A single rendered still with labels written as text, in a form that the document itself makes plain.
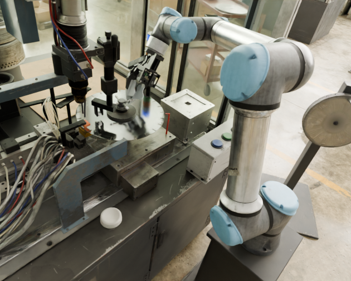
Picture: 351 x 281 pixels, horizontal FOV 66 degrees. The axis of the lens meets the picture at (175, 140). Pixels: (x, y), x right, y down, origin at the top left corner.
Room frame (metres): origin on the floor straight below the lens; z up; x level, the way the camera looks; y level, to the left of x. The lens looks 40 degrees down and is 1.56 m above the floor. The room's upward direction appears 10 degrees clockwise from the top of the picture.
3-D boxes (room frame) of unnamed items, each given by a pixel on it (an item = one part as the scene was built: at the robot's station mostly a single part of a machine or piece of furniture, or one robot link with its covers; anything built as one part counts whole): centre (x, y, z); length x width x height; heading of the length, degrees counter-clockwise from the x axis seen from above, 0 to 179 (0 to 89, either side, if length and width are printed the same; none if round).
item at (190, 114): (1.08, -0.03, 0.82); 0.18 x 0.18 x 0.15; 53
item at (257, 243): (0.55, -0.33, 0.80); 0.15 x 0.15 x 0.10
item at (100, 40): (0.77, 0.24, 1.17); 0.06 x 0.05 x 0.20; 134
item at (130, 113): (0.85, 0.22, 0.96); 0.11 x 0.11 x 0.03
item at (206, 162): (0.89, -0.19, 0.82); 0.28 x 0.11 x 0.15; 143
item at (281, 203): (0.55, -0.33, 0.91); 0.13 x 0.12 x 0.14; 122
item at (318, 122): (1.38, -0.85, 0.50); 0.50 x 0.50 x 1.00; 83
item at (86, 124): (0.69, 0.34, 0.95); 0.10 x 0.03 x 0.07; 143
